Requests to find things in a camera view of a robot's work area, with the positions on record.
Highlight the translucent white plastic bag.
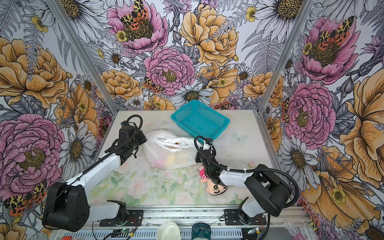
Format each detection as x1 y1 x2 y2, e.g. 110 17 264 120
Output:
143 130 197 169

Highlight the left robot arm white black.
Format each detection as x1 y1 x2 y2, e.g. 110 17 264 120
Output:
42 120 147 232

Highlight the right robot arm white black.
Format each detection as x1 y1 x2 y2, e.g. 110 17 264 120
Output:
194 136 299 225

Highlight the plush doll pink hat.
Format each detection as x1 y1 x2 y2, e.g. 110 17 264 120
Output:
199 166 228 196

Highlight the teal plastic basket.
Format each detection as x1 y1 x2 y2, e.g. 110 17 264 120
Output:
171 100 230 140

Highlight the dark green round container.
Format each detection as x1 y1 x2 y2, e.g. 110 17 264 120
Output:
191 223 212 240

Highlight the white round cup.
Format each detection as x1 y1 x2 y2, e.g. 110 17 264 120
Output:
157 222 182 240

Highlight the pink clear plastic object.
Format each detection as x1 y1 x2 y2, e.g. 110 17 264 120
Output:
283 221 306 240

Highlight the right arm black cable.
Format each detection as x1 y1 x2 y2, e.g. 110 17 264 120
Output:
193 135 301 209

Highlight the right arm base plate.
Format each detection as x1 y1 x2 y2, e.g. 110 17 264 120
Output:
223 209 267 226

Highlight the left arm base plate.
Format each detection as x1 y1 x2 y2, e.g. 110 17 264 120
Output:
99 210 144 227

